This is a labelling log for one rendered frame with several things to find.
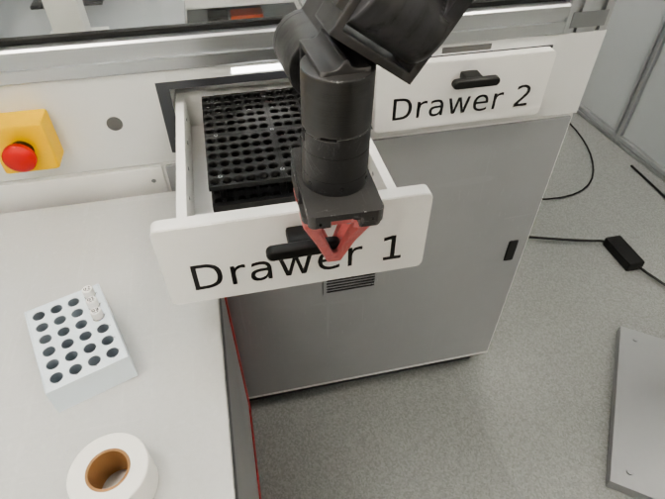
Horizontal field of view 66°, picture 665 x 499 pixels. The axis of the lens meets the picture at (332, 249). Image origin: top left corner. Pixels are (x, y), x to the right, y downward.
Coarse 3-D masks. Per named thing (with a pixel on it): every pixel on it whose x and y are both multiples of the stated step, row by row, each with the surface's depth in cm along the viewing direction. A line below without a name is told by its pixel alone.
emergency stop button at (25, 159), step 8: (16, 144) 66; (8, 152) 66; (16, 152) 66; (24, 152) 66; (32, 152) 67; (8, 160) 66; (16, 160) 67; (24, 160) 67; (32, 160) 67; (16, 168) 67; (24, 168) 68; (32, 168) 68
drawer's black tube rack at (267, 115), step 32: (224, 96) 75; (256, 96) 74; (288, 96) 75; (224, 128) 68; (256, 128) 69; (288, 128) 68; (224, 160) 63; (256, 160) 64; (288, 160) 63; (224, 192) 61; (256, 192) 63; (288, 192) 63
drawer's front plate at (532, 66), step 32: (448, 64) 77; (480, 64) 78; (512, 64) 79; (544, 64) 81; (384, 96) 78; (416, 96) 79; (448, 96) 81; (512, 96) 83; (384, 128) 82; (416, 128) 83
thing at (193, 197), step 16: (272, 80) 79; (288, 80) 79; (176, 96) 76; (192, 96) 77; (176, 112) 72; (192, 112) 79; (176, 128) 69; (192, 128) 80; (176, 144) 66; (192, 144) 77; (176, 160) 64; (192, 160) 74; (368, 160) 66; (176, 176) 61; (192, 176) 70; (384, 176) 61; (176, 192) 59; (192, 192) 66; (208, 192) 68; (176, 208) 57; (192, 208) 63; (208, 208) 66
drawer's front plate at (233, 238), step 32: (384, 192) 54; (416, 192) 54; (160, 224) 50; (192, 224) 50; (224, 224) 50; (256, 224) 51; (288, 224) 52; (384, 224) 55; (416, 224) 56; (160, 256) 51; (192, 256) 52; (224, 256) 53; (256, 256) 54; (352, 256) 58; (384, 256) 59; (416, 256) 60; (192, 288) 55; (224, 288) 57; (256, 288) 58
